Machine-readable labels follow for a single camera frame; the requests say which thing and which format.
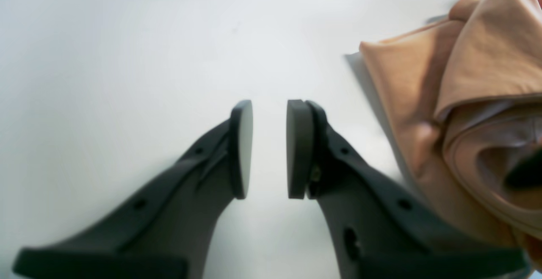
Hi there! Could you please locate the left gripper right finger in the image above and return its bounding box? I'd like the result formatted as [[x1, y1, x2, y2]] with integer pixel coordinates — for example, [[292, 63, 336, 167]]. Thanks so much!
[[286, 99, 530, 279]]

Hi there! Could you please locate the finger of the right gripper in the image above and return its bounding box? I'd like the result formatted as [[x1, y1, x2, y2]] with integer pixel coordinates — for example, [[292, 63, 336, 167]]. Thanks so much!
[[505, 149, 542, 190]]

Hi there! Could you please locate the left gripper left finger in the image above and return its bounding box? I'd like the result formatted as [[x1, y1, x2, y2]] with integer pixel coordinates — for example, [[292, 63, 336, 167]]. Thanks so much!
[[12, 100, 253, 279]]

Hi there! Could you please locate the peach pink T-shirt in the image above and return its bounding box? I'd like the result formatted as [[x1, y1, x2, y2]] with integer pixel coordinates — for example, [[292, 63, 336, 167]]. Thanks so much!
[[359, 0, 541, 271]]

